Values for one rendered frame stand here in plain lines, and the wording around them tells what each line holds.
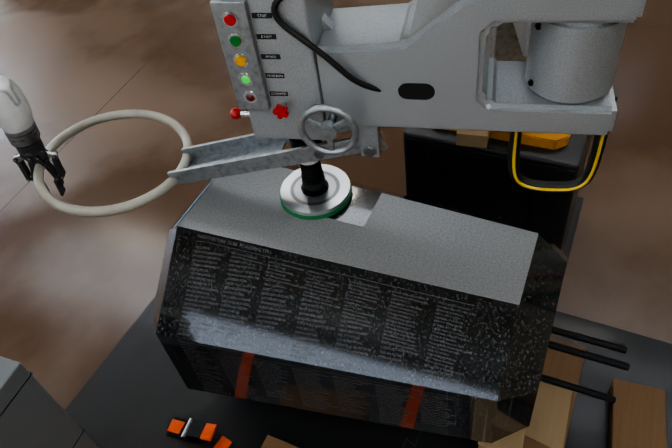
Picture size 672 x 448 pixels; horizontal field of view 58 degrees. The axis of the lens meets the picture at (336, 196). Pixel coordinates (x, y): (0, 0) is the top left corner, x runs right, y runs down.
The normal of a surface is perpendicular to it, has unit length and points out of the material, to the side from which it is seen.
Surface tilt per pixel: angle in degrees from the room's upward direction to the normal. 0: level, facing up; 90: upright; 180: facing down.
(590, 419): 0
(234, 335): 45
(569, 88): 90
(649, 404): 0
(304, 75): 90
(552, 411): 0
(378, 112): 90
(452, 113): 90
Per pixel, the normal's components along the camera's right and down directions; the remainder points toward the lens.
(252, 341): -0.33, -0.02
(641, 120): -0.11, -0.71
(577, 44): -0.29, 0.69
